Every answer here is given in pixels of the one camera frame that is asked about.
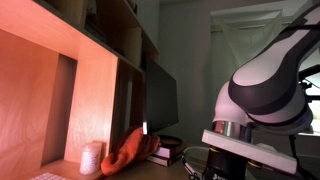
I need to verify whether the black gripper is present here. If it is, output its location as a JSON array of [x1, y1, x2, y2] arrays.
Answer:
[[201, 146, 250, 180]]

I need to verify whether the white wrist mounting plate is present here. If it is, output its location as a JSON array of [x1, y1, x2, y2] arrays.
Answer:
[[201, 129, 298, 175]]

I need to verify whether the white book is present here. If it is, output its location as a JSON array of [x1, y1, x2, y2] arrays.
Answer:
[[155, 143, 189, 160]]

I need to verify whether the brown round bowl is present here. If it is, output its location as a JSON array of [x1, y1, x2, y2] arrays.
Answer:
[[156, 134, 184, 150]]

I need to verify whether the black computer monitor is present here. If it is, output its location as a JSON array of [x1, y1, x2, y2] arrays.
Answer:
[[142, 56, 179, 136]]

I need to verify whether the orange cloth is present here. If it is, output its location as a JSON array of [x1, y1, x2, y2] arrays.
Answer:
[[100, 127, 162, 177]]

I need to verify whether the white curtain sheet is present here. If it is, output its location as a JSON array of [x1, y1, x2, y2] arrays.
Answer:
[[211, 13, 284, 98]]

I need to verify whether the white candle jar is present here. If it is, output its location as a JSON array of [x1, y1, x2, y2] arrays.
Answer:
[[79, 141, 103, 176]]

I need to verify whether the beige storage box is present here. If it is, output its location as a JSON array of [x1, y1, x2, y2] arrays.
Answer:
[[49, 0, 88, 29], [111, 26, 144, 68]]

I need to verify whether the wooden shelf unit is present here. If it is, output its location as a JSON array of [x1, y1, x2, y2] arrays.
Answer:
[[0, 0, 161, 180]]

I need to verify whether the white keyboard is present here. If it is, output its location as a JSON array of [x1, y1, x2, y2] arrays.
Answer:
[[30, 172, 68, 180]]

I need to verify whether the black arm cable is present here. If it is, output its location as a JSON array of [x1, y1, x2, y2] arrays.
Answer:
[[288, 133, 308, 180]]

